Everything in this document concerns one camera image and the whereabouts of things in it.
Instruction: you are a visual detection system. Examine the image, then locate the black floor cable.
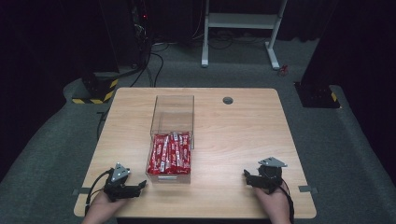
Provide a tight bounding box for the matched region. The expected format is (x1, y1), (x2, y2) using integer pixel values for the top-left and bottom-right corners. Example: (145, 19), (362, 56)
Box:
(130, 43), (171, 89)

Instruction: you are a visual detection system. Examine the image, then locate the grey tape strip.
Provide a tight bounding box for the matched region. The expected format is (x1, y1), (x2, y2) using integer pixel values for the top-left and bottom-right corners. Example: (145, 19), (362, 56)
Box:
(72, 187), (92, 196)
(297, 185), (319, 194)

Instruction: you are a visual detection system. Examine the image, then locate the clear plastic drawer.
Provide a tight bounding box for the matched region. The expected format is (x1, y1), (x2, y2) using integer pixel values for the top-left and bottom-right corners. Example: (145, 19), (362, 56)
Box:
(145, 132), (192, 185)

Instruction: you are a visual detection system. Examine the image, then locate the black stand base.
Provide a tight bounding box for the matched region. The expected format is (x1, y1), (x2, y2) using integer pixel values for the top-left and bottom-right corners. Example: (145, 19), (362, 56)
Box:
(293, 81), (342, 109)

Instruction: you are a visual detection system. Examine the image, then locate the person's right hand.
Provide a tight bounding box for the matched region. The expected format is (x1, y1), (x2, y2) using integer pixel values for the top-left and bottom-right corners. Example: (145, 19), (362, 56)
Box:
(252, 184), (292, 224)

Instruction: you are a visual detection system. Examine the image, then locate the pile of red packets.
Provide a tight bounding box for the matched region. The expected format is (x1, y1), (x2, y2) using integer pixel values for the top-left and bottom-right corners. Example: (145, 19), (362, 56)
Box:
(147, 132), (191, 175)

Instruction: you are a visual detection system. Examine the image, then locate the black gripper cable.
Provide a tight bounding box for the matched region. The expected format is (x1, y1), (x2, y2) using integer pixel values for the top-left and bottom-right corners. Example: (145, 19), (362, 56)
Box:
(279, 177), (295, 224)
(84, 168), (115, 217)

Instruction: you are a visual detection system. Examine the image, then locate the white metal stand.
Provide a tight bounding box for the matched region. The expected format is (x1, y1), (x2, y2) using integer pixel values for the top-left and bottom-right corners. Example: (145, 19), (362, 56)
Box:
(201, 0), (289, 71)

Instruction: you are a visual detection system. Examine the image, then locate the person's left hand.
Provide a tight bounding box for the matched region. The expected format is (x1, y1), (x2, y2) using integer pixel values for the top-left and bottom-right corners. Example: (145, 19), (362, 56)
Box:
(81, 189), (129, 224)

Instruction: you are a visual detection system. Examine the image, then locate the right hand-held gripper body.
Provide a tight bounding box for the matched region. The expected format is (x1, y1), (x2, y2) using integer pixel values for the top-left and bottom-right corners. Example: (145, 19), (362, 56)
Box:
(256, 156), (289, 192)

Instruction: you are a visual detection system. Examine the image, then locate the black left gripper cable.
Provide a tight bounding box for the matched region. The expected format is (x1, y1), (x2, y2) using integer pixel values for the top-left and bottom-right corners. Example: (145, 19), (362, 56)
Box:
(84, 168), (115, 217)

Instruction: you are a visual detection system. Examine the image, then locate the clear plastic drawer housing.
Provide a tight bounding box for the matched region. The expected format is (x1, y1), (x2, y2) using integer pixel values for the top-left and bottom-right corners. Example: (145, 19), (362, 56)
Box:
(149, 94), (196, 150)

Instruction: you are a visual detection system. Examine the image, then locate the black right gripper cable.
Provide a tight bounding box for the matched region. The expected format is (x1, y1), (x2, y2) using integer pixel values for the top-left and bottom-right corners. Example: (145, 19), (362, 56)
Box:
(279, 177), (295, 224)

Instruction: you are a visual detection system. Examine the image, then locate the black yellow striped base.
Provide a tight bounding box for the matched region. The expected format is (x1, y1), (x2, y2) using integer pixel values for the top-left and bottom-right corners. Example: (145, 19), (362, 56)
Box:
(71, 72), (120, 105)

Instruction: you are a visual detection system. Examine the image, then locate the dark equipment rack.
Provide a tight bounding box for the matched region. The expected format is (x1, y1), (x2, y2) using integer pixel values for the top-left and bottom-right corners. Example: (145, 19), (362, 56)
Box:
(129, 0), (154, 68)

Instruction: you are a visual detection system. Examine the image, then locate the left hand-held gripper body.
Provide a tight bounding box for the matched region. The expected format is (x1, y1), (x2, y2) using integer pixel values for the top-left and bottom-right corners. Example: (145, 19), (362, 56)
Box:
(103, 161), (132, 202)

